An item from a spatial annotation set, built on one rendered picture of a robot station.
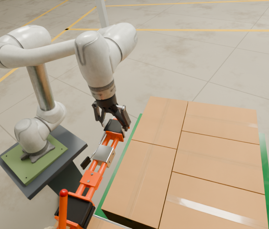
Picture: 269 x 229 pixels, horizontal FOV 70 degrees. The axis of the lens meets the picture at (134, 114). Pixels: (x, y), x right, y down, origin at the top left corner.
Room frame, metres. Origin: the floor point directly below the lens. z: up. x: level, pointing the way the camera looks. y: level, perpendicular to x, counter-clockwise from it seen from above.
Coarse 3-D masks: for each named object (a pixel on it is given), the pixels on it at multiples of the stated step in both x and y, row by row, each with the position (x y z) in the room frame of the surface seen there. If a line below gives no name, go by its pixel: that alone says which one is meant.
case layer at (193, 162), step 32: (160, 128) 1.10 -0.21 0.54; (192, 128) 1.04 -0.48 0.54; (224, 128) 0.98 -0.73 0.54; (256, 128) 0.92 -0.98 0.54; (128, 160) 0.83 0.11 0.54; (160, 160) 0.78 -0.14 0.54; (192, 160) 0.73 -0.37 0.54; (224, 160) 0.69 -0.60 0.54; (256, 160) 0.64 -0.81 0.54; (128, 192) 0.58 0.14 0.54; (160, 192) 0.54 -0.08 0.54; (192, 192) 0.50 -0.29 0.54; (224, 192) 0.47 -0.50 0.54; (256, 192) 0.43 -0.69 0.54; (128, 224) 0.42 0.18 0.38; (160, 224) 0.34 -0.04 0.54; (192, 224) 0.31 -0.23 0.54; (224, 224) 0.29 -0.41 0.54; (256, 224) 0.26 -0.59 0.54
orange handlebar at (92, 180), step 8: (104, 144) 0.48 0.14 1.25; (112, 144) 0.47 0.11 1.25; (104, 168) 0.37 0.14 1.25; (88, 176) 0.35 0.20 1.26; (96, 176) 0.34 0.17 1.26; (80, 184) 0.32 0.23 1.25; (88, 184) 0.32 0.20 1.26; (96, 184) 0.32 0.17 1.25; (80, 192) 0.30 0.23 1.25; (88, 192) 0.29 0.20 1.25
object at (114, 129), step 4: (112, 120) 0.59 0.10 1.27; (116, 120) 0.59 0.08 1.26; (112, 124) 0.57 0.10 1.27; (116, 124) 0.56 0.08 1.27; (120, 124) 0.56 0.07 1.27; (108, 128) 0.55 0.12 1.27; (112, 128) 0.55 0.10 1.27; (116, 128) 0.54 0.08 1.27; (120, 128) 0.54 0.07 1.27; (128, 128) 0.57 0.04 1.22; (108, 132) 0.53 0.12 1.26; (112, 132) 0.52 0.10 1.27; (116, 132) 0.52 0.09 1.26; (120, 132) 0.52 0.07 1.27; (112, 136) 0.52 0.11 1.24; (120, 136) 0.50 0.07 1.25; (120, 140) 0.51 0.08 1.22
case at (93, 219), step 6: (90, 222) 0.30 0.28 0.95; (96, 222) 0.29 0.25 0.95; (102, 222) 0.29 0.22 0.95; (108, 222) 0.28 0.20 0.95; (66, 228) 0.29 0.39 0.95; (90, 228) 0.27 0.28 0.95; (96, 228) 0.27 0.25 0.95; (102, 228) 0.26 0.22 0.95; (108, 228) 0.26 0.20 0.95; (114, 228) 0.26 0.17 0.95; (120, 228) 0.25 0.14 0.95
